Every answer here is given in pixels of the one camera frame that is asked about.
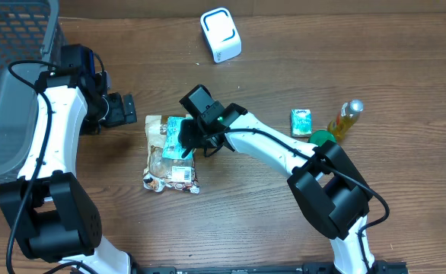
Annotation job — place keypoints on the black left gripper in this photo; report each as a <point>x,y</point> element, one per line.
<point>119,116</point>

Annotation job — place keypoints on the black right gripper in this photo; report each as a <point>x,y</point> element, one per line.
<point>187,134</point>

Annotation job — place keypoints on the green wet wipes pack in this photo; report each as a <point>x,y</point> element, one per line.
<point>172,147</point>

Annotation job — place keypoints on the brown Pantree bag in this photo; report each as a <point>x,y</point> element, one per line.
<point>157,166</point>

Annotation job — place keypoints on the colourful snack packet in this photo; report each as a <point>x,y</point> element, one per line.
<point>159,185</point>

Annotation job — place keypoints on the green Kleenex tissue pack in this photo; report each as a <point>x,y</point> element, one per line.
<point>301,123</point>

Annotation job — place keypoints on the green lid white jar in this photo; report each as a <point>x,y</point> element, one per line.
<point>320,137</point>

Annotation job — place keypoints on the yellow Vim dish soap bottle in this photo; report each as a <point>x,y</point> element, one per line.
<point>345,118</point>

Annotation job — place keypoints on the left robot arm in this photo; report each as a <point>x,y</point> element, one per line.
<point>50,215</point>

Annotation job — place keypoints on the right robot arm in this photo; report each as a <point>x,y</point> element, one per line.
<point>330,192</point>

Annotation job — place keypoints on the white barcode scanner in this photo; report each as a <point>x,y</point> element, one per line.
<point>221,35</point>

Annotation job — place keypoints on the grey plastic mesh basket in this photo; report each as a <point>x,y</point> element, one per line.
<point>30,40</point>

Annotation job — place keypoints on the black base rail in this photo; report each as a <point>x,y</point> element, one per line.
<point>380,267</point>

